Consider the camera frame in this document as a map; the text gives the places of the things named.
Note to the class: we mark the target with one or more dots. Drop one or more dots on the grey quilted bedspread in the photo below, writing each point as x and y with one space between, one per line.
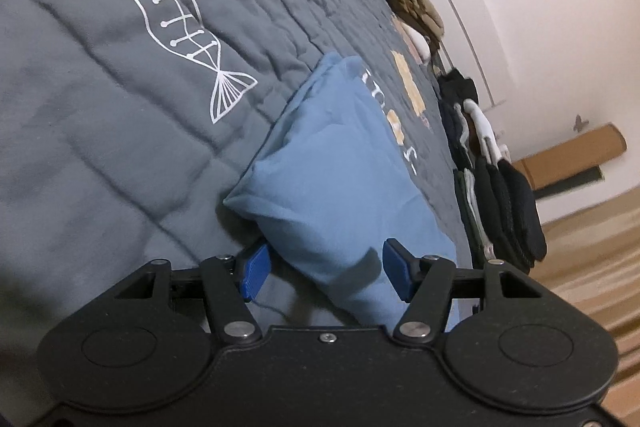
125 124

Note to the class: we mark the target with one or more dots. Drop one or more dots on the tall cardboard roll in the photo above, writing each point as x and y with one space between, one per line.
563 161

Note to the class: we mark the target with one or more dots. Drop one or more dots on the blue shirt garment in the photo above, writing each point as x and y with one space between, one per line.
329 187

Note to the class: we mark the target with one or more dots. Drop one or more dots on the beige curtain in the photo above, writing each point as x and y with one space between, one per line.
593 263

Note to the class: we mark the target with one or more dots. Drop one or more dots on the white folded garment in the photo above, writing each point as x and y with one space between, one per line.
484 132

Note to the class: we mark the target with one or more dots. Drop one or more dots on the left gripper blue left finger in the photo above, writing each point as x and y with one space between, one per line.
230 283

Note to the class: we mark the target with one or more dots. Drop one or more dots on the black folded clothes stack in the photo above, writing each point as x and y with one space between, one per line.
499 214

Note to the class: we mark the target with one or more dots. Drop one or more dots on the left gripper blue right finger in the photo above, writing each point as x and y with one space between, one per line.
425 284

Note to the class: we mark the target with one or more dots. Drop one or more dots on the black garment near headboard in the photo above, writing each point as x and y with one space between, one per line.
456 88

